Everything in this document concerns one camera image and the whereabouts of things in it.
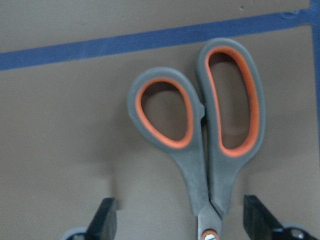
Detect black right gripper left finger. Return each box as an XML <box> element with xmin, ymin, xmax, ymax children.
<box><xmin>86</xmin><ymin>197</ymin><xmax>117</xmax><ymax>240</ymax></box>

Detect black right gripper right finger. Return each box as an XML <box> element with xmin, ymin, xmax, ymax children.
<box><xmin>243</xmin><ymin>195</ymin><xmax>315</xmax><ymax>240</ymax></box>

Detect grey orange scissors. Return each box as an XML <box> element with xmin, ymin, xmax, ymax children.
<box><xmin>127</xmin><ymin>37</ymin><xmax>266</xmax><ymax>240</ymax></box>

